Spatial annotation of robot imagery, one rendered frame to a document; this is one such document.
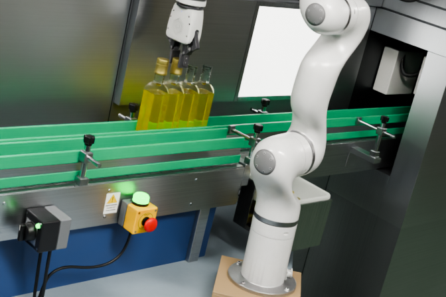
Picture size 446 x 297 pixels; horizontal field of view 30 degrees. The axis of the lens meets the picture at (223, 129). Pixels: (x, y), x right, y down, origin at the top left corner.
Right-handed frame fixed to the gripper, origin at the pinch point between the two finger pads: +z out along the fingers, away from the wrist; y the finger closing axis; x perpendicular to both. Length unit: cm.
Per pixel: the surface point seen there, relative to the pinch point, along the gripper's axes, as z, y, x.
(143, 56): 3.0, -11.8, -3.3
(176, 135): 20.8, 6.4, -0.6
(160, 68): 2.5, 1.4, -7.3
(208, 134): 21.2, 6.3, 11.9
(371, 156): 31, 15, 85
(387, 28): -10, -9, 107
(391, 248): 67, 20, 107
